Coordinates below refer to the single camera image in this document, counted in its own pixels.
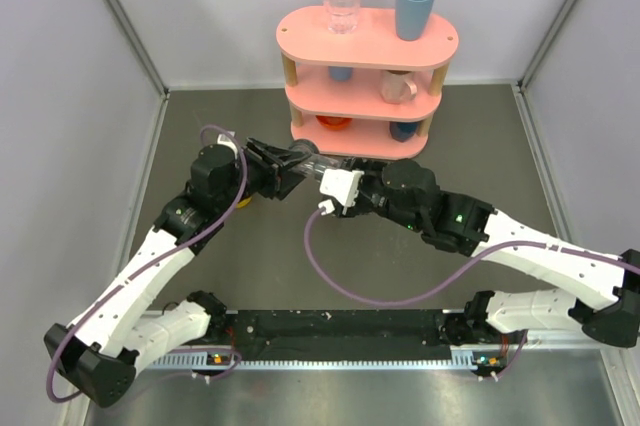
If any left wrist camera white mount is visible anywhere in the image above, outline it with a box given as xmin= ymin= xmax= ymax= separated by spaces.
xmin=216 ymin=131 xmax=239 ymax=155

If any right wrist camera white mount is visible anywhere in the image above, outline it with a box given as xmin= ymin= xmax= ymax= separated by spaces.
xmin=318 ymin=169 xmax=364 ymax=216

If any clear drinking glass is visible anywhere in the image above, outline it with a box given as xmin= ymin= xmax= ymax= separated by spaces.
xmin=323 ymin=0 xmax=361 ymax=34

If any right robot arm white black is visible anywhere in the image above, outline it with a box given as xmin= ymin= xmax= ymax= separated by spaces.
xmin=321 ymin=159 xmax=639 ymax=348

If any pink three-tier shelf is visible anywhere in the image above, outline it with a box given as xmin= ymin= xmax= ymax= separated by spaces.
xmin=276 ymin=6 xmax=459 ymax=159

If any dark blue cup bottom shelf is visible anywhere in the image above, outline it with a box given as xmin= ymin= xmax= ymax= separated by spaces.
xmin=389 ymin=122 xmax=419 ymax=143

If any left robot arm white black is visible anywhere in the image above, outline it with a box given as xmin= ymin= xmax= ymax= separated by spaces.
xmin=44 ymin=133 xmax=318 ymax=407

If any small blue cup middle shelf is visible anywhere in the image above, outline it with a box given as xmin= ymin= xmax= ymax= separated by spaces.
xmin=328 ymin=66 xmax=353 ymax=82

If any grey slotted cable duct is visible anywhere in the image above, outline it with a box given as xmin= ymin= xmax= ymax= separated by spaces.
xmin=149 ymin=350 xmax=505 ymax=372

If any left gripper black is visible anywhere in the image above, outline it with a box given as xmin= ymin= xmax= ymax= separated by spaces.
xmin=217 ymin=137 xmax=312 ymax=212

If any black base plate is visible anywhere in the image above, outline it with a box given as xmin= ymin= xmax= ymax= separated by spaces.
xmin=219 ymin=308 xmax=496 ymax=361

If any yellow cup on table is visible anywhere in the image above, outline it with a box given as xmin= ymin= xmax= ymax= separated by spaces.
xmin=236 ymin=196 xmax=252 ymax=209

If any orange bowl bottom shelf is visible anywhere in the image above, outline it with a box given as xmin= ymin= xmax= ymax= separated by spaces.
xmin=316 ymin=115 xmax=353 ymax=131

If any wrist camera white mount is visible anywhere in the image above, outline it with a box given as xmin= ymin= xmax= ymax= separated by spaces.
xmin=318 ymin=169 xmax=364 ymax=216
xmin=216 ymin=131 xmax=239 ymax=155

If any tall blue plastic cup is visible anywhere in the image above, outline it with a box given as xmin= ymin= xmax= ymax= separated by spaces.
xmin=395 ymin=0 xmax=435 ymax=41

